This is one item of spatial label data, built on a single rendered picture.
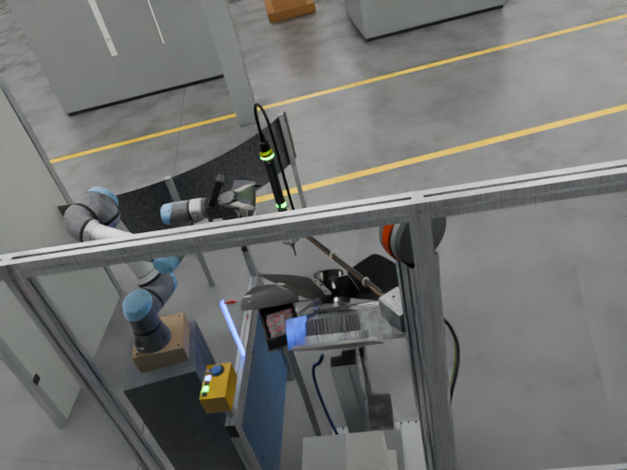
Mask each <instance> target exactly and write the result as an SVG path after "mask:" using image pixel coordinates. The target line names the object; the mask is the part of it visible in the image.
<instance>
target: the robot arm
mask: <svg viewBox="0 0 627 470"><path fill-rule="evenodd" d="M224 178H225V176H224V175H221V174H218V175H217V178H216V179H215V180H214V188H213V191H212V194H211V197H210V200H208V198H199V199H193V200H183V201H178V202H172V203H167V204H164V205H162V207H161V209H160V216H161V220H162V222H163V223H164V224H165V225H173V227H174V228H182V227H187V226H194V225H195V223H194V221H195V220H201V219H205V218H208V221H209V223H210V222H213V221H214V219H218V218H223V219H222V220H224V221H225V220H231V219H237V218H239V217H240V214H241V216H242V217H248V211H254V210H256V208H255V207H254V206H253V205H251V204H245V203H240V202H239V201H237V199H238V200H240V199H242V198H246V199H247V200H252V198H253V188H257V187H260V184H250V185H245V186H240V187H235V188H233V189H231V190H229V191H228V192H225V193H223V194H222V195H219V193H220V190H221V188H222V187H223V186H224V185H225V181H224ZM117 207H118V198H117V197H116V195H115V194H114V193H112V192H111V191H110V190H108V189H106V188H103V187H93V188H91V189H90V190H89V191H87V192H85V193H84V195H83V196H82V197H81V198H79V199H78V200H77V201H76V202H75V203H74V204H73V205H72V206H70V207H69V208H68V209H67V210H66V212H65V214H64V216H63V225H64V228H65V230H66V231H67V233H68V234H69V235H70V236H71V237H72V238H73V239H74V240H76V241H77V242H90V241H96V240H102V239H108V238H115V237H120V236H127V235H133V234H131V233H130V231H129V230H128V229H127V228H126V227H125V225H124V224H123V223H122V221H121V220H120V212H119V210H118V209H117Z"/></svg>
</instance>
